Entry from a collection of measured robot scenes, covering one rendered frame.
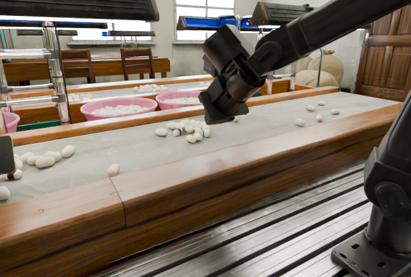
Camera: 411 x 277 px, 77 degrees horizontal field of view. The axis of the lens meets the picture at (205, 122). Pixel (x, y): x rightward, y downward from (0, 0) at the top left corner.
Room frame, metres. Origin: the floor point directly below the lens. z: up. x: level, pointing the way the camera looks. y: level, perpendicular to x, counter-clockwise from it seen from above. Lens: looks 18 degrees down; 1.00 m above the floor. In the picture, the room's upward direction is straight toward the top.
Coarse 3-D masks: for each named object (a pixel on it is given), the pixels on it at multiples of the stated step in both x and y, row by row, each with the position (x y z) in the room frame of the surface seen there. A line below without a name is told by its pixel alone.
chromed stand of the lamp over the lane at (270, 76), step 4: (304, 4) 1.03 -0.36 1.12; (308, 4) 1.02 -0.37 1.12; (308, 8) 1.00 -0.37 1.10; (312, 8) 1.01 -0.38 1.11; (272, 28) 1.15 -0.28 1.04; (292, 64) 1.23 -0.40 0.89; (296, 64) 1.23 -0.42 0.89; (292, 68) 1.23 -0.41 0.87; (296, 68) 1.23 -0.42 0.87; (292, 72) 1.23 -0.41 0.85; (268, 76) 1.15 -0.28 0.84; (272, 76) 1.15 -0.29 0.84; (276, 76) 1.17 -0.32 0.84; (280, 76) 1.18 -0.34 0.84; (284, 76) 1.20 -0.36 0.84; (288, 76) 1.22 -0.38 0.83; (292, 76) 1.23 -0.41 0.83; (268, 80) 1.15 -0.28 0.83; (272, 80) 1.16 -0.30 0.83; (292, 80) 1.23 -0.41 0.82; (268, 84) 1.15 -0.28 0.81; (292, 84) 1.23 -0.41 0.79; (268, 88) 1.15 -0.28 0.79; (292, 88) 1.23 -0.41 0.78; (268, 92) 1.15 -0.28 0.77
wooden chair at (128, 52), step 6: (120, 48) 3.01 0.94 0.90; (150, 48) 3.30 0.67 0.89; (126, 54) 3.04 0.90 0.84; (132, 54) 3.11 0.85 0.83; (138, 54) 3.18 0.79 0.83; (144, 54) 3.24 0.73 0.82; (150, 54) 3.29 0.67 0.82; (150, 60) 3.28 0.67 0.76; (126, 66) 3.00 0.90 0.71; (132, 66) 3.09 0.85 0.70; (138, 66) 3.15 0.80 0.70; (144, 66) 3.22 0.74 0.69; (150, 66) 3.27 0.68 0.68; (126, 72) 2.99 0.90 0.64; (126, 78) 2.97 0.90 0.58
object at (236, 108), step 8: (224, 88) 0.50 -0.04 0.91; (200, 96) 0.52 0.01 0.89; (208, 96) 0.52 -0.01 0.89; (224, 96) 0.49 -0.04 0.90; (208, 104) 0.51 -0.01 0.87; (216, 104) 0.51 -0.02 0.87; (224, 104) 0.49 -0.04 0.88; (232, 104) 0.49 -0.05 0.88; (240, 104) 0.49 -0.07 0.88; (208, 112) 0.50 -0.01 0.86; (216, 112) 0.51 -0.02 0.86; (224, 112) 0.51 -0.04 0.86; (232, 112) 0.51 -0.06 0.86; (240, 112) 0.53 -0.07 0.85; (248, 112) 0.54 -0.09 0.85; (208, 120) 0.50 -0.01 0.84
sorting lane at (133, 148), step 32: (320, 96) 1.22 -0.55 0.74; (352, 96) 1.22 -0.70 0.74; (128, 128) 0.75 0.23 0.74; (224, 128) 0.75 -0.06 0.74; (256, 128) 0.75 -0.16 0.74; (288, 128) 0.75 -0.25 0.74; (64, 160) 0.53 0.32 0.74; (96, 160) 0.53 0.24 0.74; (128, 160) 0.53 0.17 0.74; (160, 160) 0.53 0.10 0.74; (32, 192) 0.40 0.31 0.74
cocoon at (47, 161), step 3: (39, 159) 0.49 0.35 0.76; (42, 159) 0.49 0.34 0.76; (45, 159) 0.50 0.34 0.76; (48, 159) 0.50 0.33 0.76; (51, 159) 0.50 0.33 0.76; (36, 162) 0.49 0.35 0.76; (39, 162) 0.49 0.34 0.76; (42, 162) 0.49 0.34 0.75; (45, 162) 0.49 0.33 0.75; (48, 162) 0.50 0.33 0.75; (51, 162) 0.50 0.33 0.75; (36, 165) 0.49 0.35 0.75; (39, 165) 0.49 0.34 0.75; (42, 165) 0.49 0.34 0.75; (45, 165) 0.49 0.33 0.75; (48, 165) 0.50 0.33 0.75; (51, 165) 0.50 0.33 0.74
